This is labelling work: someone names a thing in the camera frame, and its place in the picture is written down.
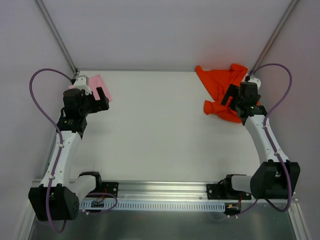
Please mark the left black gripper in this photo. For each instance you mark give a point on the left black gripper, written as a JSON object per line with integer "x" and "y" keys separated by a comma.
{"x": 97, "y": 103}

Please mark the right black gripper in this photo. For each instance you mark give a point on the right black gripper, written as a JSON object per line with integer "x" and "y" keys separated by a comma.
{"x": 235, "y": 99}

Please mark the orange t shirt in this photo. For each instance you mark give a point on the orange t shirt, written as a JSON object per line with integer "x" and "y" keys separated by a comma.
{"x": 216, "y": 82}

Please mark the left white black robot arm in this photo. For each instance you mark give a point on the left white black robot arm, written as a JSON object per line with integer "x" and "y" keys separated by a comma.
{"x": 54, "y": 199}

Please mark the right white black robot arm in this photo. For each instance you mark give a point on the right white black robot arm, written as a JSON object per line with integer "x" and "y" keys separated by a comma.
{"x": 277, "y": 176}

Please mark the folded pink t shirt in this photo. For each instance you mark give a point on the folded pink t shirt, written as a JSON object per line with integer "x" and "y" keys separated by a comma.
{"x": 94, "y": 82}

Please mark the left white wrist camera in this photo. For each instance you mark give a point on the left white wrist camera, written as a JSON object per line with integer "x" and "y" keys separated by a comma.
{"x": 82, "y": 83}

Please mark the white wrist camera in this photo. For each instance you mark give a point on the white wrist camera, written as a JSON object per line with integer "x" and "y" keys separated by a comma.
{"x": 253, "y": 79}
{"x": 82, "y": 83}

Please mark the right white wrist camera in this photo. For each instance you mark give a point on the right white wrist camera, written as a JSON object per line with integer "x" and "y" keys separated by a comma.
{"x": 253, "y": 79}

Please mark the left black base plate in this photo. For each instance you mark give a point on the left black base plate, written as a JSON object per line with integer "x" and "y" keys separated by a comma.
{"x": 110, "y": 187}

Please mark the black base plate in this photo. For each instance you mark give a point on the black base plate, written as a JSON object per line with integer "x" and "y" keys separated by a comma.
{"x": 110, "y": 187}
{"x": 216, "y": 191}

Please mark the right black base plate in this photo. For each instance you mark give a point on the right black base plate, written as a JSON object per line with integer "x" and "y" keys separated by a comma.
{"x": 216, "y": 191}

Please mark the aluminium mounting rail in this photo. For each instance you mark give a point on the aluminium mounting rail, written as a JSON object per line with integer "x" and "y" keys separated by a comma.
{"x": 160, "y": 190}

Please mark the white slotted cable duct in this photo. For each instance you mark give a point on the white slotted cable duct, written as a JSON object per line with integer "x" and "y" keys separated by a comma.
{"x": 132, "y": 205}

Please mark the left aluminium frame post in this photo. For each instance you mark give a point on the left aluminium frame post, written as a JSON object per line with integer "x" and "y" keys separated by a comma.
{"x": 56, "y": 35}

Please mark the aluminium frame post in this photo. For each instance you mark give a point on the aluminium frame post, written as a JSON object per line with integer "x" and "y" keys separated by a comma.
{"x": 277, "y": 30}
{"x": 56, "y": 35}

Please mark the right aluminium frame post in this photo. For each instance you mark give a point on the right aluminium frame post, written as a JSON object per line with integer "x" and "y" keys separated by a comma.
{"x": 277, "y": 30}

